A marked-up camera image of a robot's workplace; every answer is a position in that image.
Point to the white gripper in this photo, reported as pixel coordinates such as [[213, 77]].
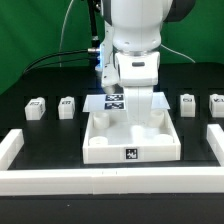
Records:
[[136, 72]]

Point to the white square tabletop tray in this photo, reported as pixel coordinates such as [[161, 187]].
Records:
[[109, 138]]

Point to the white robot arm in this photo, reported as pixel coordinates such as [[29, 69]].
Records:
[[130, 50]]

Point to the white sheet with AprilTags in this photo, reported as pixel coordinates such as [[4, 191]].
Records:
[[102, 102]]

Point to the white U-shaped obstacle fence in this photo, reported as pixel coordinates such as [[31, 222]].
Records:
[[101, 181]]

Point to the black camera pole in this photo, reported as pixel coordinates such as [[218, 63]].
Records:
[[94, 34]]

